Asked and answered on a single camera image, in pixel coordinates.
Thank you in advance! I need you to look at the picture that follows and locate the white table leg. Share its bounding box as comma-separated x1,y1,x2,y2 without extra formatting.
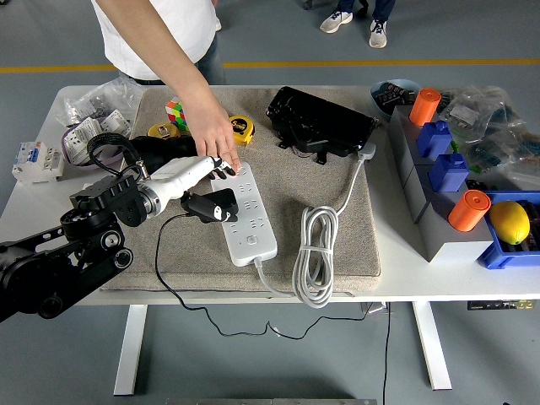
112,303,149,397
411,301,453,392

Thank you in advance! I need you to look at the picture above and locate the person's right hand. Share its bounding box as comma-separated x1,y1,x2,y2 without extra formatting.
189,107,242,172

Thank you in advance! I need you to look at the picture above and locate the person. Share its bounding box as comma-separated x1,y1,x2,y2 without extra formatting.
90,0,227,85
319,0,397,49

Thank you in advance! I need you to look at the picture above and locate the black plastic tray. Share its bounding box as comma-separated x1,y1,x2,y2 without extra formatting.
265,86,380,166

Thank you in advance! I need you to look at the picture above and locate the white power strip cord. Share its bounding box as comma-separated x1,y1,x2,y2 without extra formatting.
252,142,377,309

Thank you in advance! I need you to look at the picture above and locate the yellow black round tape measure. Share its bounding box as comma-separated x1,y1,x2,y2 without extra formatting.
146,121,181,139

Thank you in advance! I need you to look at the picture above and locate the blue block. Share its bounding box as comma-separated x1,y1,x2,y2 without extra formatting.
416,121,455,160
428,153,471,193

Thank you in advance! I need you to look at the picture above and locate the white power strip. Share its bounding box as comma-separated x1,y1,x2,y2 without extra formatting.
210,162,278,267

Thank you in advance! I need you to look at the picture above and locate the grey-brown mat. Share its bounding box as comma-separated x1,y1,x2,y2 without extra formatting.
91,86,383,296

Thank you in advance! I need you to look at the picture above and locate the large white wall socket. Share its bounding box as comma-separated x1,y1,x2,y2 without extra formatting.
62,116,109,165

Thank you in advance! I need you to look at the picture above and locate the white-sided puzzle cube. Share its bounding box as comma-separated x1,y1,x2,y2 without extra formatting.
165,99,189,132

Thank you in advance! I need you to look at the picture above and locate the black table control panel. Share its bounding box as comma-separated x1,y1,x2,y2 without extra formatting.
467,299,532,312

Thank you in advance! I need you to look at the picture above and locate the yellow lemon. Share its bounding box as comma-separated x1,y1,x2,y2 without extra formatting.
489,200,532,246

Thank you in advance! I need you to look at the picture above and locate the grey box under table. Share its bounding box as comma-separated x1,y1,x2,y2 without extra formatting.
361,302,394,316

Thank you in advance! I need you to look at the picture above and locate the black fabric pouch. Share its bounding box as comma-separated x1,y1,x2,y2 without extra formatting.
126,135,199,165

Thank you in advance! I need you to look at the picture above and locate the thin black plug cord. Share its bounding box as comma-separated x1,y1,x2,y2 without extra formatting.
154,213,367,340

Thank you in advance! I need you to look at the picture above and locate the blue bowl of circuit boards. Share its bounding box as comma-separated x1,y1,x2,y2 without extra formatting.
370,78,423,120

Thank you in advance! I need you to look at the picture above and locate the clear bag of parts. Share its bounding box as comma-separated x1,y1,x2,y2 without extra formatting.
62,75,145,127

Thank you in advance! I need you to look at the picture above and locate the black hanging cable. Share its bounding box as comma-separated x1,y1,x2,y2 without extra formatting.
381,301,393,405

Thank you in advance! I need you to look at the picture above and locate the purple bowl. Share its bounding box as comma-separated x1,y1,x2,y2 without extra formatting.
61,117,127,169

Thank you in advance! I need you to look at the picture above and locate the yellow tape measure with strap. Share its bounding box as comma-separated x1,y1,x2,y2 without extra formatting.
229,115,257,147

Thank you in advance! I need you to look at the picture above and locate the blue bin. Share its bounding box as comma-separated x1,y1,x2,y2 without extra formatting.
476,190,540,271

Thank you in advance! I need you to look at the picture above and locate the small white wall socket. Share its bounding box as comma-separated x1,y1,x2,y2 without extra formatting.
100,109,132,136

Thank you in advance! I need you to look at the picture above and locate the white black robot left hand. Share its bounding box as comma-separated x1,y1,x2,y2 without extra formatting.
147,154,238,224

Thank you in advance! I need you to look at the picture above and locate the white circuit breaker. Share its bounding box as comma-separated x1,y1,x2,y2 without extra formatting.
11,141,66,186

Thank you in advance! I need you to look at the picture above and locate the clear bag of components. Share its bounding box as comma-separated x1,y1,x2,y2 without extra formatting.
436,85,528,143
457,126,540,191

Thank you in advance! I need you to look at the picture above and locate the orange cylinder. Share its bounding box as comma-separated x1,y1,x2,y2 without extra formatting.
408,87,443,127
447,189,493,233

